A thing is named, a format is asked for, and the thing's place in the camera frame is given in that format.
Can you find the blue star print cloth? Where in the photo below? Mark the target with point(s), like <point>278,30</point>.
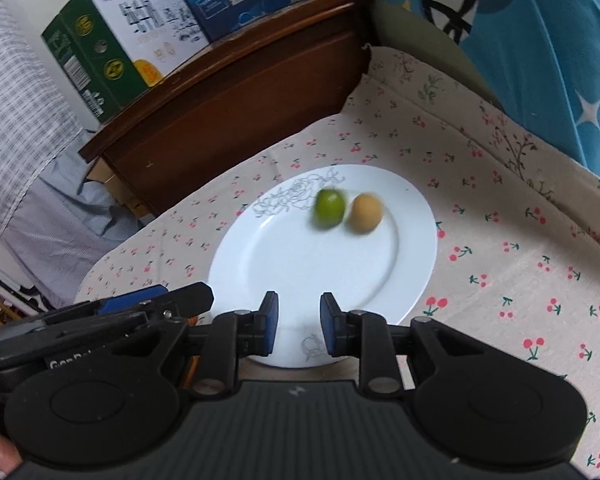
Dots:
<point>540,35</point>

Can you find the dark wooden headboard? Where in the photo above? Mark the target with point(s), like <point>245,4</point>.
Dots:
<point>230,105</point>

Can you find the brown cardboard box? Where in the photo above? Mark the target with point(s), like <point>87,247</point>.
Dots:
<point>115,185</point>

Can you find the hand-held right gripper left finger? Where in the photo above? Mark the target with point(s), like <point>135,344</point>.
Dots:
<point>269,327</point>

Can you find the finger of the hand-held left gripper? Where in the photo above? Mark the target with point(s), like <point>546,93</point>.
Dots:
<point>130,299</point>

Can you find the olive grey cushion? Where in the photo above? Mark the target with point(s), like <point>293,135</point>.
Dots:
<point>420,40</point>

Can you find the small green jujube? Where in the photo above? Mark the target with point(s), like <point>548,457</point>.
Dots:
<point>328,208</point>

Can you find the white checked cloth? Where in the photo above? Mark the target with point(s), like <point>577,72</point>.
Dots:
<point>20,110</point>

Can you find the cherry print tablecloth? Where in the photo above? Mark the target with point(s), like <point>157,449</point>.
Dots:
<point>505,240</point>

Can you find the brown longan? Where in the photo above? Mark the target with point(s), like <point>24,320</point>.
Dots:
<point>365,213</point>

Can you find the light blue checked cloth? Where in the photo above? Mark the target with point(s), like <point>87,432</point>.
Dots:
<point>65,210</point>

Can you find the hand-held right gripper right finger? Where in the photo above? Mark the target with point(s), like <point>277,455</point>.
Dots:
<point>329,327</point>

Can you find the white plate with line drawing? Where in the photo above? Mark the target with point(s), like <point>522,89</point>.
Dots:
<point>290,260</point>

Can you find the green and white cardboard box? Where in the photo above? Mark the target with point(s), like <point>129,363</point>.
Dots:
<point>105,55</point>

